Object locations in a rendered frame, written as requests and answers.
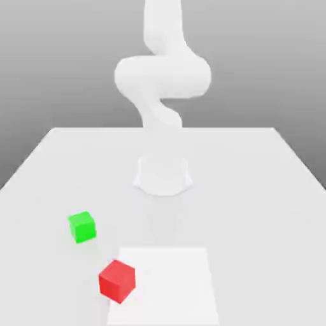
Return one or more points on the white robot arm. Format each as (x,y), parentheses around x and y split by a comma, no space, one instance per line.
(163,76)

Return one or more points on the small green cube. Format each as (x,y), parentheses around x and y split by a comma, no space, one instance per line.
(82,227)

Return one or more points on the small red cube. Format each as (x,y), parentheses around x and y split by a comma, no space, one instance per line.
(117,281)

